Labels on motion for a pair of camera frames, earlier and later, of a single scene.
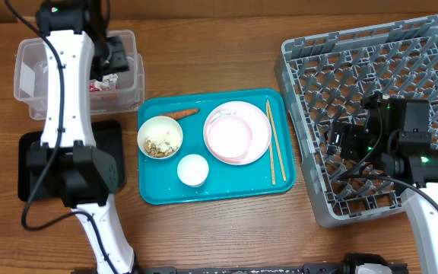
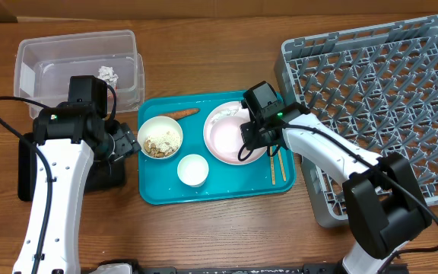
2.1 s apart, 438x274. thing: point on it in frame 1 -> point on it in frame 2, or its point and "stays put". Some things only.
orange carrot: x=177 y=115 stays put
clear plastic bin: x=117 y=93 stays put
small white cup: x=193 y=170 stays put
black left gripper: x=119 y=62 -> x=126 y=143
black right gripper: x=351 y=135 -> x=252 y=142
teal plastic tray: x=216 y=144 stays put
